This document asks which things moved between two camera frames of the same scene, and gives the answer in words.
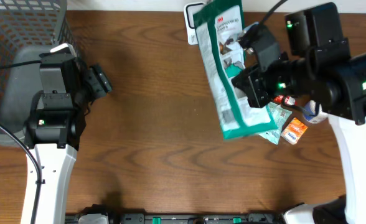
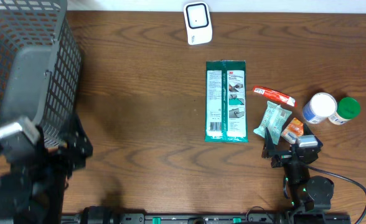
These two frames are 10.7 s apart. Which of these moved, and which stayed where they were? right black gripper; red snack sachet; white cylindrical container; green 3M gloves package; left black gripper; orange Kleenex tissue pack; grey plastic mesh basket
Moved: left black gripper; right black gripper; green 3M gloves package
Stayed: grey plastic mesh basket; red snack sachet; orange Kleenex tissue pack; white cylindrical container
